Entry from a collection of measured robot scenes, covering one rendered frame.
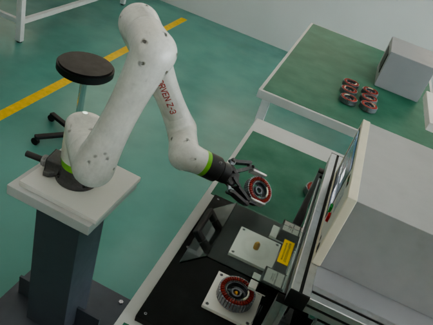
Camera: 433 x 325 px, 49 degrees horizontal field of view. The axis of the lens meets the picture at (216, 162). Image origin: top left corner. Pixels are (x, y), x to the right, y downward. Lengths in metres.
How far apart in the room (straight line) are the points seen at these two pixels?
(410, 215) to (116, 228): 1.87
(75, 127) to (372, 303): 0.99
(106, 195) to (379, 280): 0.95
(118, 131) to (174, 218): 1.52
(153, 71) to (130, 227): 1.55
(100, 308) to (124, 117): 1.17
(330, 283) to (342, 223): 0.15
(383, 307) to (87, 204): 0.96
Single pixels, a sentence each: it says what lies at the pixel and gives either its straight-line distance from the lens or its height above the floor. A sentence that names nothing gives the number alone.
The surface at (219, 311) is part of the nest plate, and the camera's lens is 1.42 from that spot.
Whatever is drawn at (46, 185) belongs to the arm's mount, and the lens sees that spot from 1.69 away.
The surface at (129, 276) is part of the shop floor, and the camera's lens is 2.47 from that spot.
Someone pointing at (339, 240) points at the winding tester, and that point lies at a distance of 1.12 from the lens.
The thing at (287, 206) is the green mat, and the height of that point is 0.75.
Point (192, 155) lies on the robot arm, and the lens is 1.57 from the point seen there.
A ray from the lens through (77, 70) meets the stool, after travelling 2.91.
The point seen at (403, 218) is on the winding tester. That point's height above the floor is 1.32.
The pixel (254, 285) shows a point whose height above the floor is 0.88.
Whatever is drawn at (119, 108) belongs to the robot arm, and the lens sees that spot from 1.35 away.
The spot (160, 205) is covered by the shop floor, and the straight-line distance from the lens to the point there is 2.90.
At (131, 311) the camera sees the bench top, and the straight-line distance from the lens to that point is 1.40.
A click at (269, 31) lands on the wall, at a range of 6.04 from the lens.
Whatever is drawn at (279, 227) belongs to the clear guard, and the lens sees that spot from 1.30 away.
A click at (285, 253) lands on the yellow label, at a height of 1.07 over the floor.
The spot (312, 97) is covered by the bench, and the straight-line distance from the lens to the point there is 2.99.
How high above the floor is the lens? 1.85
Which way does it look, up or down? 33 degrees down
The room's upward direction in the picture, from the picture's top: 19 degrees clockwise
